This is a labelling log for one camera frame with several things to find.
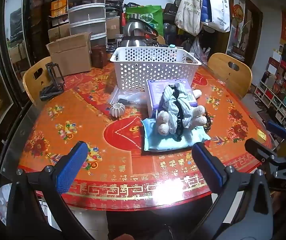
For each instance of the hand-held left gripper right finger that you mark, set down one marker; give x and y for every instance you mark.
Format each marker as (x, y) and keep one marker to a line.
(208, 165)

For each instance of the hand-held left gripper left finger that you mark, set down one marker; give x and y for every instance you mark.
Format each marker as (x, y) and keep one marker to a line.
(70, 165)

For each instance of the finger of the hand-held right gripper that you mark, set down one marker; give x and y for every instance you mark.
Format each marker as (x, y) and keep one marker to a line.
(257, 148)
(277, 128)

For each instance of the light blue cloth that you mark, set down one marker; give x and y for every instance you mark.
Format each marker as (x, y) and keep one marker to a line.
(163, 142)

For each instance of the cream plush toy striped clothes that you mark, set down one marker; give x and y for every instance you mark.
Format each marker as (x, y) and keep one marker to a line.
(174, 112)

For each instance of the white ribbed round toy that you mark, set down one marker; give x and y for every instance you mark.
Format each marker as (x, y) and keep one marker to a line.
(117, 109)

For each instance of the purple tissue packet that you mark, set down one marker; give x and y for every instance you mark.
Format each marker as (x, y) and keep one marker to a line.
(155, 90)

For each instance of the white perforated plastic basket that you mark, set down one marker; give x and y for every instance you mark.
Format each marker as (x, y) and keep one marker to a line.
(143, 72)

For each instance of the yellow card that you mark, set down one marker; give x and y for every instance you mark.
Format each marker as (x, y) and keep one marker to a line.
(261, 134)

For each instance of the red floral tablecloth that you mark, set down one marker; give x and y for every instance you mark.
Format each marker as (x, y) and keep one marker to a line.
(70, 120)

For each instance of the shelf with boxes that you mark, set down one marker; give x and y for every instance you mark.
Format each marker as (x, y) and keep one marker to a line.
(282, 80)

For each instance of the wooden chair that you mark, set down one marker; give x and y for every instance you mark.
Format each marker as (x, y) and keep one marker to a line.
(33, 80)
(229, 77)

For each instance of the black folding stand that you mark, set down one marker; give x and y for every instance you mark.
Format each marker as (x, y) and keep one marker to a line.
(50, 90)

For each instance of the white plastic bag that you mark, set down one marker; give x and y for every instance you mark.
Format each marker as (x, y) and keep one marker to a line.
(0, 202)

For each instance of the clear plastic bag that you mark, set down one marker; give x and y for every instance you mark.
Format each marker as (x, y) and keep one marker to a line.
(130, 97)

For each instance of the open cardboard box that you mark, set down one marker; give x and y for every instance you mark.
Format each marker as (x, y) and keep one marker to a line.
(70, 55)

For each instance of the brown jar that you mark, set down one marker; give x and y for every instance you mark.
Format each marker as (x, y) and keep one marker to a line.
(98, 56)

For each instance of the white tote bag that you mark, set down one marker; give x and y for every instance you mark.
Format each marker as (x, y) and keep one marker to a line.
(218, 10)

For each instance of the flat cardboard box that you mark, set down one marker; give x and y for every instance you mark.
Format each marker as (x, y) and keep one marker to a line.
(58, 32)

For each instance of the blue bag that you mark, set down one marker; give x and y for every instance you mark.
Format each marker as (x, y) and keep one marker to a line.
(205, 7)

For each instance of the small cardboard box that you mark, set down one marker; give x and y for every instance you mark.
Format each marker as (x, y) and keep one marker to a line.
(112, 27)

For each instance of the beige canvas tote bag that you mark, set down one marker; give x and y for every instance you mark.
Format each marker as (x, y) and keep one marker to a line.
(189, 10)

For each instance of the stainless steel kettle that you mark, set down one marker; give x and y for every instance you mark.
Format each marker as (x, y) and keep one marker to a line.
(133, 30)

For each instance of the stacked plastic drawer tower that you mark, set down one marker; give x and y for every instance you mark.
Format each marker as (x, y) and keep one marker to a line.
(86, 15)

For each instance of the black bag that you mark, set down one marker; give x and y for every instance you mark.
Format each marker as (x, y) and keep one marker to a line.
(170, 12)

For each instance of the orange box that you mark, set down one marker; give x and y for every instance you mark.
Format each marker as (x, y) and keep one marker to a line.
(58, 7)

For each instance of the green shopping bag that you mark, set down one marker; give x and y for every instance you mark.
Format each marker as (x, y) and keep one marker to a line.
(145, 16)

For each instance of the round red wall ornament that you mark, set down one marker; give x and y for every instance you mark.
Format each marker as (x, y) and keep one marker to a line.
(238, 10)

